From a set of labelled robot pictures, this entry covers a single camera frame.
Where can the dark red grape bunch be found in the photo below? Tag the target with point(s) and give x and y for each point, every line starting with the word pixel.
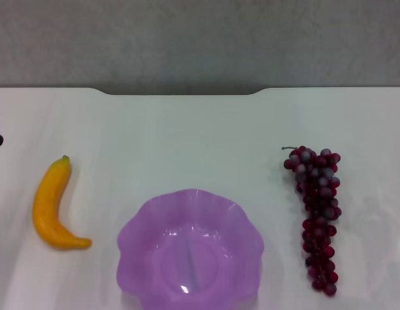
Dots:
pixel 316 193

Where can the yellow plastic banana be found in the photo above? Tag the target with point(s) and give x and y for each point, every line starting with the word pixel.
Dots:
pixel 49 193

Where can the purple wavy-edged plastic plate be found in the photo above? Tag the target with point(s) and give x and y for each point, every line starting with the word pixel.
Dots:
pixel 186 245

